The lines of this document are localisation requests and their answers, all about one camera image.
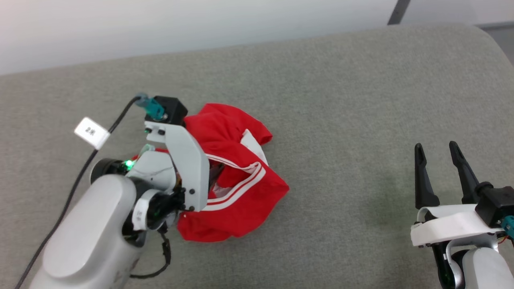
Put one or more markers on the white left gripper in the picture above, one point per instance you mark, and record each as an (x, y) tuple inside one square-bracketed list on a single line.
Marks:
[(188, 160)]

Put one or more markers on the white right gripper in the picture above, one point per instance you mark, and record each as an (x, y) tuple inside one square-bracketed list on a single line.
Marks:
[(449, 226)]

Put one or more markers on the red garment with white trim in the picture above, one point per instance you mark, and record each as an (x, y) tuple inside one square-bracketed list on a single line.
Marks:
[(241, 208)]

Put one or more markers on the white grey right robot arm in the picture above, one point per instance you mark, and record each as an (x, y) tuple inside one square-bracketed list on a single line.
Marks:
[(478, 269)]

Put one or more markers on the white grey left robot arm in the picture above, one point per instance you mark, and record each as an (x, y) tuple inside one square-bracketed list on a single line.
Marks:
[(88, 233)]

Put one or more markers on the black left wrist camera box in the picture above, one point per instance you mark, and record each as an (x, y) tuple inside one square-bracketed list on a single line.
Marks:
[(170, 108)]

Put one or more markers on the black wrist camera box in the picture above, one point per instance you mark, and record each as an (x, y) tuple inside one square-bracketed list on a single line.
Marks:
[(170, 108), (496, 204)]

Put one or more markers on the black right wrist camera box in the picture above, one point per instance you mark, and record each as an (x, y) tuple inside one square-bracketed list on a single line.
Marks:
[(496, 204)]

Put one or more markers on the teal left camera connector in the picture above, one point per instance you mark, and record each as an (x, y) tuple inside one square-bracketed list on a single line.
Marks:
[(151, 106)]

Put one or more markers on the dark wall strip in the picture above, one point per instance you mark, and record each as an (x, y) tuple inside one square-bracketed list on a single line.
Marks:
[(398, 12)]

